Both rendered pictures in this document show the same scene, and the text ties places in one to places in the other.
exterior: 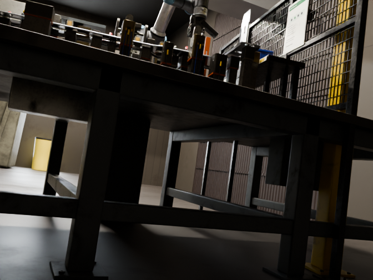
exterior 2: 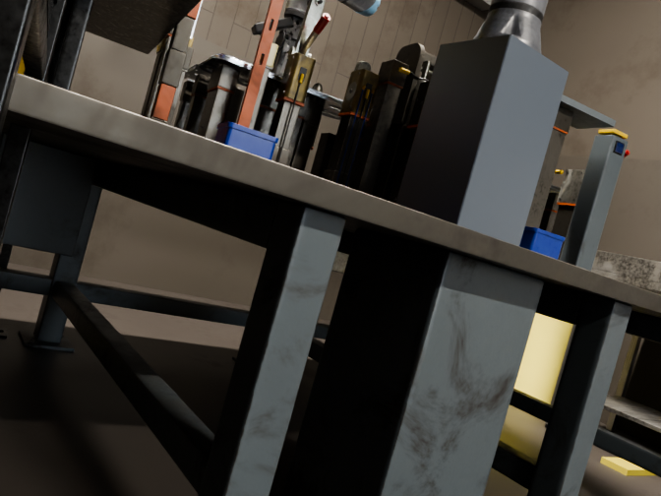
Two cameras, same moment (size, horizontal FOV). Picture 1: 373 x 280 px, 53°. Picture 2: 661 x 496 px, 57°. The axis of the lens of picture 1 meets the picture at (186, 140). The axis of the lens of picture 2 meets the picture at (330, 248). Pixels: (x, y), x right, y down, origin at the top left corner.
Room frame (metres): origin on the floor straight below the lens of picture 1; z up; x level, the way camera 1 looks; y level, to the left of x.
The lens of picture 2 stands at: (3.82, -0.05, 0.62)
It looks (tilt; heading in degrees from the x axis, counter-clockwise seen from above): 1 degrees down; 169
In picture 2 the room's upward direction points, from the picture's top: 16 degrees clockwise
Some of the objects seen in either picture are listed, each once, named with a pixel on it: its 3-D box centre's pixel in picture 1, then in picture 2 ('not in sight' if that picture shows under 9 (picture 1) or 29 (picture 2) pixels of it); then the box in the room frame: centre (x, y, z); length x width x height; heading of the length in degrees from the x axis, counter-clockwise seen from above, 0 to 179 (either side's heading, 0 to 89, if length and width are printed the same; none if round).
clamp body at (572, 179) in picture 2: not in sight; (570, 224); (1.96, 1.08, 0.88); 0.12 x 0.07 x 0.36; 15
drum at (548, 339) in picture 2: not in sight; (535, 343); (0.57, 1.92, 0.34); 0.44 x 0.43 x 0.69; 24
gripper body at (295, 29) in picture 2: (197, 26); (293, 35); (2.00, 0.03, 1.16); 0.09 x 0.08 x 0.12; 105
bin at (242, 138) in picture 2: not in sight; (242, 152); (2.53, -0.03, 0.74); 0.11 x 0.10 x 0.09; 105
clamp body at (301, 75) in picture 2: not in sight; (285, 124); (2.23, 0.06, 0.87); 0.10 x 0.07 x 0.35; 15
